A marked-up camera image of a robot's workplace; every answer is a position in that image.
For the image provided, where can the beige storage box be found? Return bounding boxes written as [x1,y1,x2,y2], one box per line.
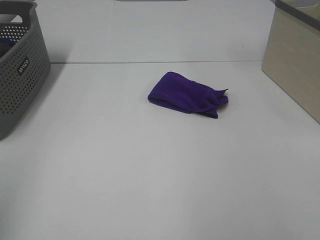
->
[261,0,320,122]

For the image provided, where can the towels inside grey basket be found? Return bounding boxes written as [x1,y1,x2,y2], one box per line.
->
[0,38,16,58]

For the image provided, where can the purple towel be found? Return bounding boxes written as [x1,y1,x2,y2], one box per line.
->
[147,71,229,119]

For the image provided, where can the grey perforated plastic basket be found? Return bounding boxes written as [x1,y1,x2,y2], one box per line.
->
[0,0,51,139]

